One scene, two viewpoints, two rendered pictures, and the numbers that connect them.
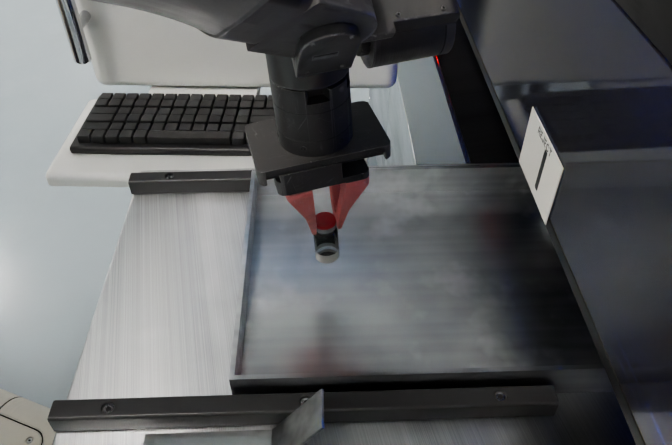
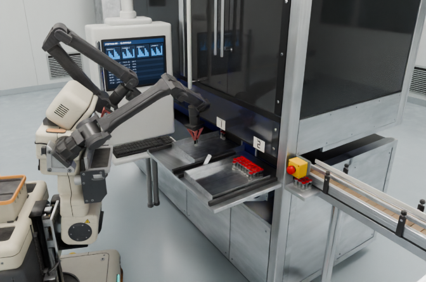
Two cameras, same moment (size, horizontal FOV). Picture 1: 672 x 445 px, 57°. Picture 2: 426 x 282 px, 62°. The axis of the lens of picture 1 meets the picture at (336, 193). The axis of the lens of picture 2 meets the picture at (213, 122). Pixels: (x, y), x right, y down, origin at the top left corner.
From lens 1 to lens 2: 1.57 m
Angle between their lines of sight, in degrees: 33
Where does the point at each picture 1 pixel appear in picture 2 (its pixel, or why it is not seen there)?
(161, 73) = (122, 140)
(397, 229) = (200, 144)
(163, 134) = (136, 149)
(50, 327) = not seen: hidden behind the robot
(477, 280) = (216, 146)
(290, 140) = (194, 123)
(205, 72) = (132, 137)
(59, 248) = not seen: hidden behind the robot
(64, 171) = (118, 161)
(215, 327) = (183, 160)
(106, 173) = (129, 159)
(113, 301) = (164, 163)
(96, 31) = not seen: hidden behind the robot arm
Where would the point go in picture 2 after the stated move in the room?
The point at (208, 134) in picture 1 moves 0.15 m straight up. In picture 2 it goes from (146, 146) to (144, 124)
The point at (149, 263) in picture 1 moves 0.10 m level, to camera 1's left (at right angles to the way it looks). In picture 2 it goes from (164, 158) to (147, 163)
